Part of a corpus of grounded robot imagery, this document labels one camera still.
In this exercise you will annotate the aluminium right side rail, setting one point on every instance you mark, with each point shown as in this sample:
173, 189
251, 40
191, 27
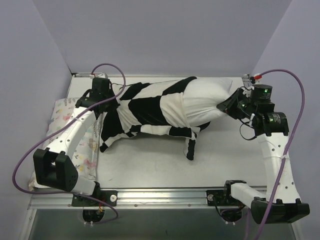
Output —
246, 79

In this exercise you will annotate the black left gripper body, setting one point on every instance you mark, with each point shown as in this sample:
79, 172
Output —
105, 104

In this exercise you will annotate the aluminium rail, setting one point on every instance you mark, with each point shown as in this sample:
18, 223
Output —
143, 198
246, 79

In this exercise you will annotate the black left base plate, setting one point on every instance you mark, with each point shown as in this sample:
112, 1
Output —
108, 196

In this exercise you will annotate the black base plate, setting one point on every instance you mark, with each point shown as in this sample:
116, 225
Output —
218, 197
108, 196

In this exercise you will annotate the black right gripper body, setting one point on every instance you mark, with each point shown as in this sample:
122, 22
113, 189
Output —
236, 105

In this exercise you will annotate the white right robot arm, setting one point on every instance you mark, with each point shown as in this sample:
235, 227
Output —
281, 203

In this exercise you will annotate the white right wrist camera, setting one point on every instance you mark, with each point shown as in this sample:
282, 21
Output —
255, 78

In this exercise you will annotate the white pillow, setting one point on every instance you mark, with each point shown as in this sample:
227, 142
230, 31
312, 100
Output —
201, 97

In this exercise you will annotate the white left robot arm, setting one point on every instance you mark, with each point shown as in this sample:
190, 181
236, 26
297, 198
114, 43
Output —
53, 165

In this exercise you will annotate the black white checkered pillowcase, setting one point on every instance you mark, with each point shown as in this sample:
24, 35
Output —
151, 108

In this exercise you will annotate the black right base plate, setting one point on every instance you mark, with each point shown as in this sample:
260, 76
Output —
218, 197

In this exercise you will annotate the aluminium front rail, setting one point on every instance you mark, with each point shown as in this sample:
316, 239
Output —
143, 198

